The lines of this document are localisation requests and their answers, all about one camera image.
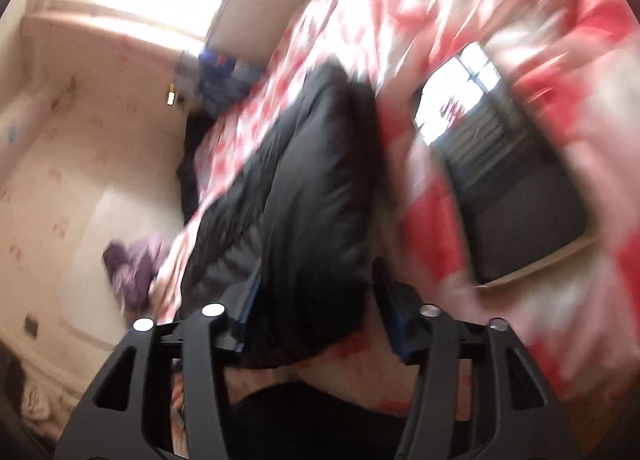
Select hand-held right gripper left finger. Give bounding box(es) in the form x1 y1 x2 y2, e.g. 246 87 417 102
55 280 263 460

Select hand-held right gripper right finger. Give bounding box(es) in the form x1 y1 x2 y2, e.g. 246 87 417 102
384 284 583 460

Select black puffer jacket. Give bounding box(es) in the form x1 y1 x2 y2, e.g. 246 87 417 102
180 60 388 371

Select purple clothes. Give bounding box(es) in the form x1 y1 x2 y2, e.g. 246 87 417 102
102 233 171 313

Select black clothes pile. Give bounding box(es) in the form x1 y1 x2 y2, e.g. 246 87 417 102
175 110 226 226

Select dark glossy panel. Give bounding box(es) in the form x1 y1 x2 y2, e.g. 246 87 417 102
412 40 603 287

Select white cloth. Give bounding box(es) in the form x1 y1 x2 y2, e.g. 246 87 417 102
20 382 58 423

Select blue printed curtain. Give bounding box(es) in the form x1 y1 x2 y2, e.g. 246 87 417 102
175 43 266 106

